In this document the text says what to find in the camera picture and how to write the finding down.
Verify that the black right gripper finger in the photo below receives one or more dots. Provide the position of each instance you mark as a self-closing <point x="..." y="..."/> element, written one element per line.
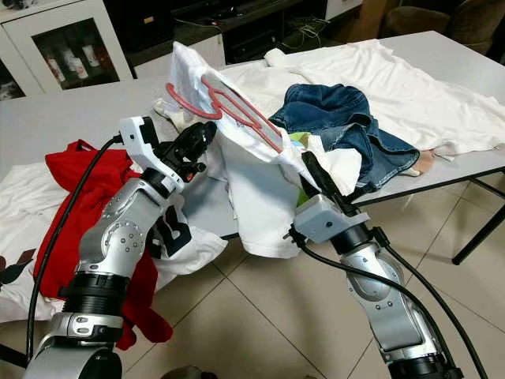
<point x="328" y="181"/>
<point x="316" y="172"/>

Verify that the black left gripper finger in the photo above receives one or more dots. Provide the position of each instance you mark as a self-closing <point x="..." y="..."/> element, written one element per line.
<point x="209" y="150"/>
<point x="205" y="134"/>

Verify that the blue denim garment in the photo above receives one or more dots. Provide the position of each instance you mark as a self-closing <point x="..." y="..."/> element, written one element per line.
<point x="319" y="110"/>

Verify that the white shirt with green print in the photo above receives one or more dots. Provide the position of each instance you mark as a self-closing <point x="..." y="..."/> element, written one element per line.
<point x="252" y="213"/>

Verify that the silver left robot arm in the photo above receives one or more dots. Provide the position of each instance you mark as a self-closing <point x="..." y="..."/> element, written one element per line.
<point x="118" y="237"/>

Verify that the wide white drawer front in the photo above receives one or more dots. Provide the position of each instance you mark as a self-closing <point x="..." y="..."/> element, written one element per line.
<point x="173" y="59"/>

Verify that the dark brown tv bench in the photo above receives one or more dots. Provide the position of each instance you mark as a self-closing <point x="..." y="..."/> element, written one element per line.
<point x="252" y="24"/>

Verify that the large white shirt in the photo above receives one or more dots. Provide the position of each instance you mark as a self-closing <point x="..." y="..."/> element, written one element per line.
<point x="394" y="79"/>

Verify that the tall black speaker yellow label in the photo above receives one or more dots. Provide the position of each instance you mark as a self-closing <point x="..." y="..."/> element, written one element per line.
<point x="138" y="24"/>

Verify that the red shirt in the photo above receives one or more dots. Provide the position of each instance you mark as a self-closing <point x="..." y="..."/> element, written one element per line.
<point x="79" y="237"/>

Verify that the black table leg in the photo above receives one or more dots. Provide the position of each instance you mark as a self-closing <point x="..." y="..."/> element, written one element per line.
<point x="12" y="355"/>
<point x="477" y="245"/>

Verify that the brown cardboard box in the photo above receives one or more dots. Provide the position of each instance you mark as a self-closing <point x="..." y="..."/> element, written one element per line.
<point x="367" y="20"/>

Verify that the small white drawer front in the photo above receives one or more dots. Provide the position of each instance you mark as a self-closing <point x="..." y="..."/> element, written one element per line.
<point x="343" y="6"/>

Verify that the brown armchair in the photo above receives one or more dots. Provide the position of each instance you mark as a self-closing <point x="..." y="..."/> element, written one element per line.
<point x="418" y="20"/>

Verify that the white glass door cabinet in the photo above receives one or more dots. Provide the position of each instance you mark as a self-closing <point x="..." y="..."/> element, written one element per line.
<point x="39" y="16"/>

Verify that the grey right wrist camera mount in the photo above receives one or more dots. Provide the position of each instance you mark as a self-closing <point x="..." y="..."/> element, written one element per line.
<point x="323" y="219"/>

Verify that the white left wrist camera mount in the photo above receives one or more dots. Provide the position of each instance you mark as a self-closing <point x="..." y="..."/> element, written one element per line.
<point x="142" y="146"/>

